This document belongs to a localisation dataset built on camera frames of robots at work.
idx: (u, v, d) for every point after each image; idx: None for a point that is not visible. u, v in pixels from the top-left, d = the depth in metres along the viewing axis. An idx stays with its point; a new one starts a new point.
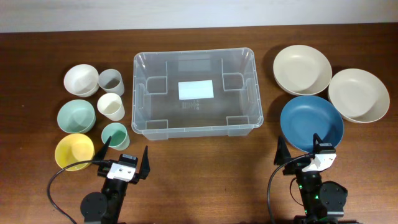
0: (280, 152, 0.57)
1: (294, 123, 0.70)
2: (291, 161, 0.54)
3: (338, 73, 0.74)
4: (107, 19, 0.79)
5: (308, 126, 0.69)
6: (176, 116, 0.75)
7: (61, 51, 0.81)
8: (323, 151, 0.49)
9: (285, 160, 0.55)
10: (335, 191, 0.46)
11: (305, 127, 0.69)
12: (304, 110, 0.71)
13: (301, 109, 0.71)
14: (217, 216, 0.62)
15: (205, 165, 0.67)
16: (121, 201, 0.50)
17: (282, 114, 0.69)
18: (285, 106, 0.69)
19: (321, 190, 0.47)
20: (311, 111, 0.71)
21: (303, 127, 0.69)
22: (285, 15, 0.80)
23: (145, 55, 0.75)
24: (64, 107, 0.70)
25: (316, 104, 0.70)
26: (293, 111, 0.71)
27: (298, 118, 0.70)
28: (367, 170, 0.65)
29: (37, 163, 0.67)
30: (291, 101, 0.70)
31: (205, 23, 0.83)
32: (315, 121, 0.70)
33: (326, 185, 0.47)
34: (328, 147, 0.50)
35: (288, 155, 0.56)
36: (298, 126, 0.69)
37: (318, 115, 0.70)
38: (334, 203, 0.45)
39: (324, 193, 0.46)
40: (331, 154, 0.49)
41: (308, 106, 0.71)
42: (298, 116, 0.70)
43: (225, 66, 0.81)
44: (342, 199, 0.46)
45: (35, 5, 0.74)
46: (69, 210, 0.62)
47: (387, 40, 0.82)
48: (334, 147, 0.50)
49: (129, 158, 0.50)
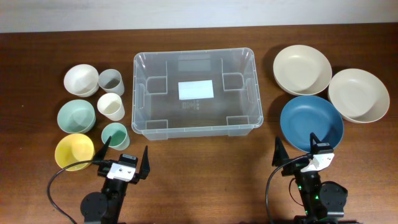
0: (278, 154, 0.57)
1: (294, 123, 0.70)
2: (289, 162, 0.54)
3: (338, 73, 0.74)
4: (107, 19, 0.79)
5: (308, 126, 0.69)
6: (176, 116, 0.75)
7: (61, 51, 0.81)
8: (321, 152, 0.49)
9: (283, 161, 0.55)
10: (336, 192, 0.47)
11: (305, 127, 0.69)
12: (303, 110, 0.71)
13: (301, 109, 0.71)
14: (217, 216, 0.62)
15: (205, 165, 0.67)
16: (121, 201, 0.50)
17: (282, 114, 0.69)
18: (285, 106, 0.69)
19: (322, 191, 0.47)
20: (311, 111, 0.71)
21: (303, 127, 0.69)
22: (285, 15, 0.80)
23: (145, 55, 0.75)
24: (64, 107, 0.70)
25: (316, 104, 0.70)
26: (293, 111, 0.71)
27: (298, 118, 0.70)
28: (367, 170, 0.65)
29: (37, 163, 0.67)
30: (291, 100, 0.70)
31: (205, 23, 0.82)
32: (315, 121, 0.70)
33: (326, 186, 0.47)
34: (326, 147, 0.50)
35: (286, 157, 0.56)
36: (298, 126, 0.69)
37: (318, 115, 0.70)
38: (334, 203, 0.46)
39: (323, 193, 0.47)
40: (329, 154, 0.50)
41: (308, 106, 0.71)
42: (298, 116, 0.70)
43: (225, 66, 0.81)
44: (342, 200, 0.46)
45: (35, 5, 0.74)
46: (69, 210, 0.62)
47: (387, 40, 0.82)
48: (331, 147, 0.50)
49: (129, 158, 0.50)
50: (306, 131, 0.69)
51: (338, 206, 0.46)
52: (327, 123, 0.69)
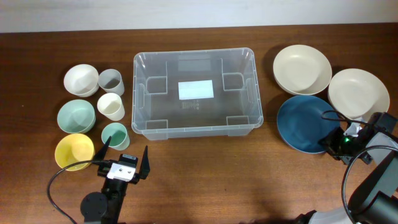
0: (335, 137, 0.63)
1: (290, 124, 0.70)
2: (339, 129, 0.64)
3: (341, 71, 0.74)
4: (107, 18, 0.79)
5: (305, 125, 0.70)
6: (176, 116, 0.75)
7: (61, 51, 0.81)
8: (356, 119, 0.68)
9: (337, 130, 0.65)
10: (384, 116, 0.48)
11: (301, 127, 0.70)
12: (299, 111, 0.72)
13: (296, 110, 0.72)
14: (217, 216, 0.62)
15: (205, 166, 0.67)
16: (121, 201, 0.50)
17: (277, 116, 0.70)
18: (280, 108, 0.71)
19: (377, 117, 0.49)
20: (306, 110, 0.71)
21: (300, 127, 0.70)
22: (286, 15, 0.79)
23: (145, 55, 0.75)
24: (64, 107, 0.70)
25: (310, 104, 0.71)
26: (288, 112, 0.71)
27: (294, 119, 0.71)
28: (367, 170, 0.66)
29: (37, 163, 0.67)
30: (285, 102, 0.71)
31: (205, 23, 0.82)
32: (310, 121, 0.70)
33: (376, 117, 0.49)
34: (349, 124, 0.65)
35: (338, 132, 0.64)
36: (295, 127, 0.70)
37: (314, 114, 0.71)
38: (384, 121, 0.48)
39: (382, 120, 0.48)
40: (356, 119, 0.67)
41: (303, 106, 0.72)
42: (294, 117, 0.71)
43: (225, 65, 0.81)
44: (379, 115, 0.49)
45: (35, 5, 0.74)
46: (69, 210, 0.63)
47: (387, 40, 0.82)
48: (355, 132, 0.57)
49: (129, 158, 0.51)
50: (303, 130, 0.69)
51: (375, 117, 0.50)
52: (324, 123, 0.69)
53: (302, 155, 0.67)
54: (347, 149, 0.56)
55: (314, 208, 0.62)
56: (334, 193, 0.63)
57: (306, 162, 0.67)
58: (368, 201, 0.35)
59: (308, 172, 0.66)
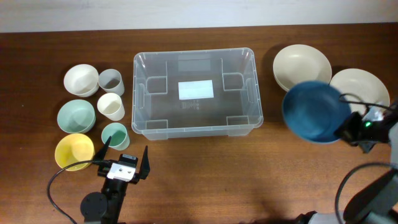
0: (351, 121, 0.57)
1: (297, 112, 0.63)
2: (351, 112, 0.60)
3: (342, 71, 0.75)
4: (107, 19, 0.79)
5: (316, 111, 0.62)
6: (176, 116, 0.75)
7: (61, 51, 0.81)
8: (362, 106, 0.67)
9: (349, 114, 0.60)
10: None
11: (310, 115, 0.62)
12: (307, 96, 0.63)
13: (304, 96, 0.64)
14: (217, 216, 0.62)
15: (205, 165, 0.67)
16: (121, 201, 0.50)
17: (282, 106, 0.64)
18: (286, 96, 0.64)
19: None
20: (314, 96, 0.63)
21: (309, 116, 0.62)
22: (286, 15, 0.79)
23: (145, 55, 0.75)
24: (64, 107, 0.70)
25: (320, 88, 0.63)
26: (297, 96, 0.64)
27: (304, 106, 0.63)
28: (367, 169, 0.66)
29: (37, 163, 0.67)
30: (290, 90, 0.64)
31: (205, 23, 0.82)
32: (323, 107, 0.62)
33: None
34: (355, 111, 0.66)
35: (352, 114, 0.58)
36: (303, 116, 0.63)
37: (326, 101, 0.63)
38: None
39: None
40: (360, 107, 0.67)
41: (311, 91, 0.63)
42: (304, 102, 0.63)
43: (225, 65, 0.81)
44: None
45: (35, 5, 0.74)
46: (69, 210, 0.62)
47: (387, 40, 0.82)
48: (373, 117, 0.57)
49: (129, 158, 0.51)
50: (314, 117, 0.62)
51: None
52: (335, 109, 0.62)
53: (302, 155, 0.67)
54: (368, 134, 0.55)
55: (314, 208, 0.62)
56: (335, 193, 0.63)
57: (307, 161, 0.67)
58: (359, 216, 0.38)
59: (308, 172, 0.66)
